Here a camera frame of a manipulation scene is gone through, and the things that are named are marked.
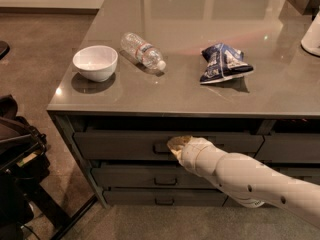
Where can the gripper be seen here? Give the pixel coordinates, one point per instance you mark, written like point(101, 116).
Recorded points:
point(192, 152)

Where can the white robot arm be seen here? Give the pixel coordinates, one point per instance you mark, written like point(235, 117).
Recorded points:
point(246, 180)

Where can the right lower drawer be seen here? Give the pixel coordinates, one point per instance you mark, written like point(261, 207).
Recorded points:
point(311, 175)

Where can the blue white chip bag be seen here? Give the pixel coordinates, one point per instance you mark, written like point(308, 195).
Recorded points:
point(224, 63)

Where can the white ceramic bowl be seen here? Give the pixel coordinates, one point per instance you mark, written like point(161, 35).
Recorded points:
point(96, 63)

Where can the grey top drawer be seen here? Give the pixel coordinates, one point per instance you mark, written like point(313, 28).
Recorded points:
point(138, 145)

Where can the grey cabinet counter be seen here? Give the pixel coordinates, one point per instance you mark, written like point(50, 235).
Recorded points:
point(281, 95)

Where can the metal top drawer handle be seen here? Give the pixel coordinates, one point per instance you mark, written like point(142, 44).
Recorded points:
point(161, 148)

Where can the white round object on counter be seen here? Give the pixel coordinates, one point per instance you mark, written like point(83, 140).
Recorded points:
point(311, 40)

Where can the grey middle drawer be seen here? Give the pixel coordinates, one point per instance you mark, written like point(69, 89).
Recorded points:
point(147, 176)

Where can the dark round object left edge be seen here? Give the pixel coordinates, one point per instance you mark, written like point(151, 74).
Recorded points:
point(4, 49)

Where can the right top drawer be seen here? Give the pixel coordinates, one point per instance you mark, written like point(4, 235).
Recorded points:
point(290, 148)

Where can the clear plastic water bottle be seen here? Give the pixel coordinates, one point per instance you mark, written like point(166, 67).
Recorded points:
point(144, 52)

